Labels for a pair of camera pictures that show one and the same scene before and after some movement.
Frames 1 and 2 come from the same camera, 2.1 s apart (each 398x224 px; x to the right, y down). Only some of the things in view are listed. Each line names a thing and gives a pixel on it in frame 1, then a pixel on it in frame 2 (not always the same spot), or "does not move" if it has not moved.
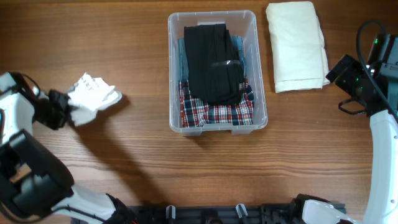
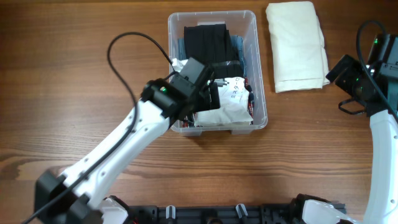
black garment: [215, 69] does not move
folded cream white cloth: [298, 46] does not move
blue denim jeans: [237, 42] does not move
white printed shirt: [89, 95] to [234, 109]
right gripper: [354, 67] does not move
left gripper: [67, 109] to [207, 102]
